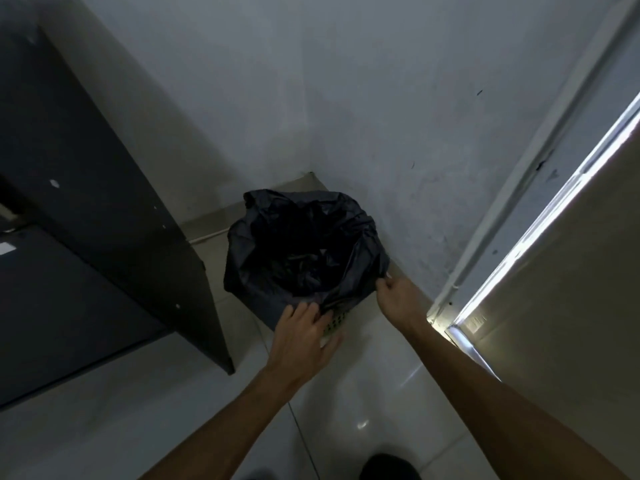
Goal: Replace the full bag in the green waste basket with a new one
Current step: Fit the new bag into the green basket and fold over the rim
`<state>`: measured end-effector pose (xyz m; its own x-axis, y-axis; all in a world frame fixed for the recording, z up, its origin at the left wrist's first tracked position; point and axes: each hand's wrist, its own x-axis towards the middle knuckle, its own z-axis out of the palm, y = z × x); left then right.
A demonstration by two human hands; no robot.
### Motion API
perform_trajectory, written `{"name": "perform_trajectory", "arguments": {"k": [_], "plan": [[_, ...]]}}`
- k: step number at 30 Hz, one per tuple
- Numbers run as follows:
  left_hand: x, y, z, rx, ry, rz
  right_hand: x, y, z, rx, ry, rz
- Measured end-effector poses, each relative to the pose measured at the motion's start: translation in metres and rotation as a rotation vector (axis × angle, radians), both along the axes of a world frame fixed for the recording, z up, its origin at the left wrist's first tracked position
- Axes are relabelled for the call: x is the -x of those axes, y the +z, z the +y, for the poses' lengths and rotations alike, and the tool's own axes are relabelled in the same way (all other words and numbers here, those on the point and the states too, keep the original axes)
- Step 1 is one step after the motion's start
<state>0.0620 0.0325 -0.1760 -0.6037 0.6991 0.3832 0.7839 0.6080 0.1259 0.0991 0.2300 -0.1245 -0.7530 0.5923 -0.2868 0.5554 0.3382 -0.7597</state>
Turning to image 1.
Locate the person's right forearm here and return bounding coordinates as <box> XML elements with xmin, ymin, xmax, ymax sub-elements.
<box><xmin>404</xmin><ymin>317</ymin><xmax>630</xmax><ymax>480</ymax></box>

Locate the black plastic trash bag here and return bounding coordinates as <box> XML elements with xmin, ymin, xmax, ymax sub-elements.
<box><xmin>223</xmin><ymin>189</ymin><xmax>391</xmax><ymax>331</ymax></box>

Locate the white door frame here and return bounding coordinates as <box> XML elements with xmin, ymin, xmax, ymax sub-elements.
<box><xmin>426</xmin><ymin>0</ymin><xmax>640</xmax><ymax>323</ymax></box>

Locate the person's dark shoe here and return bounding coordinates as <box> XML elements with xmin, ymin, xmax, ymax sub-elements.
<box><xmin>359</xmin><ymin>453</ymin><xmax>422</xmax><ymax>480</ymax></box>

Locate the person's right hand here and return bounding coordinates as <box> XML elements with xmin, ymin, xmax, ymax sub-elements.
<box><xmin>375</xmin><ymin>275</ymin><xmax>432</xmax><ymax>337</ymax></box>

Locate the beige door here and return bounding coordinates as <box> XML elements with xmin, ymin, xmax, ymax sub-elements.
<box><xmin>446</xmin><ymin>92</ymin><xmax>640</xmax><ymax>480</ymax></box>

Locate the person's left forearm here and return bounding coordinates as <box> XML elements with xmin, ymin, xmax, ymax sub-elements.
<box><xmin>139</xmin><ymin>367</ymin><xmax>303</xmax><ymax>480</ymax></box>

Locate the black wooden desk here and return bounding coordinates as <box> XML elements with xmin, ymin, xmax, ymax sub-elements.
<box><xmin>0</xmin><ymin>25</ymin><xmax>236</xmax><ymax>410</ymax></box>

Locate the perforated plastic waste bin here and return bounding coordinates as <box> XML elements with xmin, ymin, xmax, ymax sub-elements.
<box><xmin>320</xmin><ymin>306</ymin><xmax>349</xmax><ymax>341</ymax></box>

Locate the person's left hand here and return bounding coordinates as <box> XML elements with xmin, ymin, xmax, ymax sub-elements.
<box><xmin>264</xmin><ymin>301</ymin><xmax>347</xmax><ymax>391</ymax></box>

